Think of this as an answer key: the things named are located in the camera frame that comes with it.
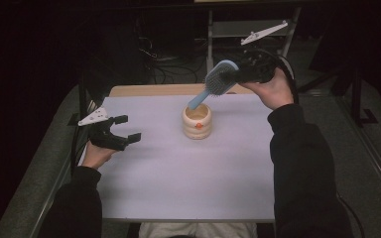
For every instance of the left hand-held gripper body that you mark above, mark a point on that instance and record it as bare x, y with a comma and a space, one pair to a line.
105, 138

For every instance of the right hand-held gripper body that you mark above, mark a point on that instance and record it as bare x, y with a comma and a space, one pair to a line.
258, 67

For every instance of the light blue hairbrush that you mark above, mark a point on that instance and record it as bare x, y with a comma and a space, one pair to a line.
216, 81

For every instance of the cream ringed cup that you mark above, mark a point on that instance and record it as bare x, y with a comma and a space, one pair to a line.
196, 125

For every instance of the person's left hand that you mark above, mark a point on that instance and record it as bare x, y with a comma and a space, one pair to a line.
96, 157

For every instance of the person's right hand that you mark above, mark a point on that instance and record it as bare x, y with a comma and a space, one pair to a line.
274, 91

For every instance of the black metal stand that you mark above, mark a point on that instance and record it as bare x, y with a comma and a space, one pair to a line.
357, 99

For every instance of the person's light grey clothing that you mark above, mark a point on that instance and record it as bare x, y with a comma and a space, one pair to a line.
198, 230

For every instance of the dark metal frame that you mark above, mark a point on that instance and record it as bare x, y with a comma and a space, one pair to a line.
83, 95

